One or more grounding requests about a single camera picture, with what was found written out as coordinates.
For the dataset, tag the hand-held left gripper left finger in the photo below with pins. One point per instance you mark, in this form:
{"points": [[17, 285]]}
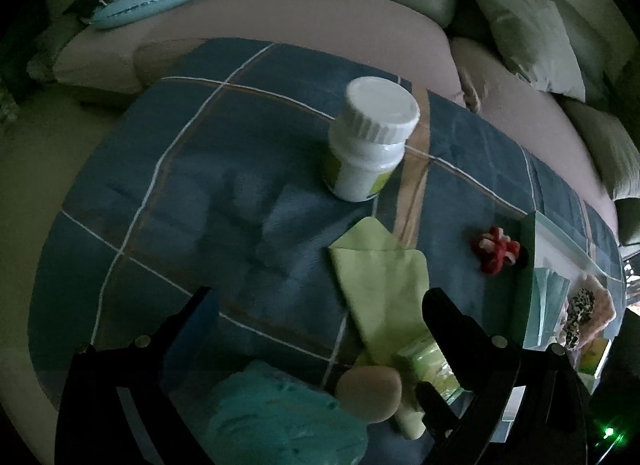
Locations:
{"points": [[197, 317]]}

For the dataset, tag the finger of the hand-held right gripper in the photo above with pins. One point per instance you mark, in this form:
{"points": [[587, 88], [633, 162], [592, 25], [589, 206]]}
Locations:
{"points": [[434, 407]]}

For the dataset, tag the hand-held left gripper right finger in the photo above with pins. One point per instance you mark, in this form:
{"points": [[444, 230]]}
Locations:
{"points": [[447, 325]]}

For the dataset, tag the green tissue packet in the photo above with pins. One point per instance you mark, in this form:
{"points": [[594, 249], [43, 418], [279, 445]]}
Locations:
{"points": [[425, 360]]}

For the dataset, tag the light green cloth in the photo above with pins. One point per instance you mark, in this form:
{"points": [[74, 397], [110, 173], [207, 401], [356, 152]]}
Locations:
{"points": [[385, 285]]}

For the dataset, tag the glass tray with items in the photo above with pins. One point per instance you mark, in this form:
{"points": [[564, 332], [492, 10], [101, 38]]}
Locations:
{"points": [[529, 295]]}

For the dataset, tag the light teal packet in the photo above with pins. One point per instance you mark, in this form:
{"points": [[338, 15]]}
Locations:
{"points": [[550, 300]]}

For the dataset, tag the leopard print cloth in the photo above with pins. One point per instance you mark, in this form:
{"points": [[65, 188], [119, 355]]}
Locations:
{"points": [[580, 312]]}

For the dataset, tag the beige round sponge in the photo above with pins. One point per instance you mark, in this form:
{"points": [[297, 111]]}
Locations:
{"points": [[370, 392]]}

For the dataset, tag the red white scrunchie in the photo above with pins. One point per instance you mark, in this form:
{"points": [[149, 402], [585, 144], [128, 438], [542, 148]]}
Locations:
{"points": [[497, 247]]}

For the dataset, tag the teal knitted cloth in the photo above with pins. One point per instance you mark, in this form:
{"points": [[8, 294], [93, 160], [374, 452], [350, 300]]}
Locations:
{"points": [[270, 415]]}

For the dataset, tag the blue plaid blanket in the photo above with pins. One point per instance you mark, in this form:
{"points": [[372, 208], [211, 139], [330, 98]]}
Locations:
{"points": [[200, 170]]}

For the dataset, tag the white pill bottle green label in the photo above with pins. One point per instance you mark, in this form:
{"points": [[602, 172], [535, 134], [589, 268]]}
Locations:
{"points": [[370, 165]]}

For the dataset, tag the dark cushion with piping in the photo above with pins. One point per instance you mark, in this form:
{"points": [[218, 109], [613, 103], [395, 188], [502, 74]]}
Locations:
{"points": [[631, 222]]}

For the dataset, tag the pink sofa seat cover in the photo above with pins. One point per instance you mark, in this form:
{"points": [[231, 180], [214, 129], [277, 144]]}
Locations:
{"points": [[300, 15], [550, 145]]}

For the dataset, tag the grey square cushion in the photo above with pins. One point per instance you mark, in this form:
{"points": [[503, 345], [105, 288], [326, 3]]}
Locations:
{"points": [[530, 40], [610, 145]]}

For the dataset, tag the blue oval pillow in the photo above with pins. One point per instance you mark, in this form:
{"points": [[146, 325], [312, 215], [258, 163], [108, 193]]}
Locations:
{"points": [[150, 2]]}

